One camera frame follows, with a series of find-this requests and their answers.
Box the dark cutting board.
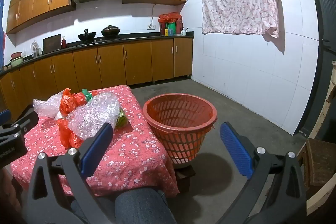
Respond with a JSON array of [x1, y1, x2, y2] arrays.
[[43, 34, 62, 54]]

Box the clear plastic bottle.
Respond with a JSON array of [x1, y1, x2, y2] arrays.
[[66, 94, 124, 140]]

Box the dark low stool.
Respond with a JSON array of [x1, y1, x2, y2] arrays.
[[173, 162, 197, 194]]

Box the brown wooden chair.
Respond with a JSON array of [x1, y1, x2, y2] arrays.
[[298, 138, 336, 188]]

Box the white power cable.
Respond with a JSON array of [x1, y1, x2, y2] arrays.
[[151, 3, 158, 26]]

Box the small red plastic bag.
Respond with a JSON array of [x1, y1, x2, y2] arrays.
[[56, 119, 84, 149]]

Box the red plastic bag covering containers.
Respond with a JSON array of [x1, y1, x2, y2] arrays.
[[158, 12, 183, 24]]

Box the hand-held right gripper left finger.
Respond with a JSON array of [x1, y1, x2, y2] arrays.
[[22, 122, 116, 224]]

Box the black wok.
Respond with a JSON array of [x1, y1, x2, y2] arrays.
[[78, 28, 97, 43]]

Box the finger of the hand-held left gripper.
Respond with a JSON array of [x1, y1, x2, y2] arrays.
[[0, 109, 11, 125], [0, 111, 39, 144]]

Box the black kitchen countertop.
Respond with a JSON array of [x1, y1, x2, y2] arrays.
[[0, 31, 195, 77]]

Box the red floral tablecloth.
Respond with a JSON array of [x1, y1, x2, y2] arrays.
[[10, 85, 180, 198]]

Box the glass jar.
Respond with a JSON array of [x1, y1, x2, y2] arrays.
[[31, 40, 42, 58]]

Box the red plastic mesh basket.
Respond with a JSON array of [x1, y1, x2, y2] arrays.
[[142, 93, 218, 165]]

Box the cream wooden door frame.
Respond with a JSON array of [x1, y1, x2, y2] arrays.
[[307, 60, 336, 216]]

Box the wooden lower kitchen cabinets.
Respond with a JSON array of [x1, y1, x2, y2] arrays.
[[0, 37, 194, 119]]

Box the blue hanging cloth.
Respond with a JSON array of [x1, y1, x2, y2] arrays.
[[0, 0, 6, 67]]

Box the yellow-green snack packet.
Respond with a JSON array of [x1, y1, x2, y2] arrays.
[[115, 109, 129, 128]]

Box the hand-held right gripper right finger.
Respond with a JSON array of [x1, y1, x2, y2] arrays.
[[220, 122, 307, 224]]

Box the green plastic bag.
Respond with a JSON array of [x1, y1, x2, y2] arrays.
[[81, 89, 93, 102]]

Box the black pot with lid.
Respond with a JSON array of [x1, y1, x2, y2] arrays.
[[101, 25, 122, 38]]

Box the small bubble wrap sheet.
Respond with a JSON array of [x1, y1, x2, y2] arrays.
[[33, 91, 66, 118]]

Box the person's jeans leg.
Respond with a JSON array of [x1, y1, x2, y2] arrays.
[[71, 189, 179, 224]]

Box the large red plastic bag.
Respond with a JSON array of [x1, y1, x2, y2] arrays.
[[59, 88, 87, 114]]

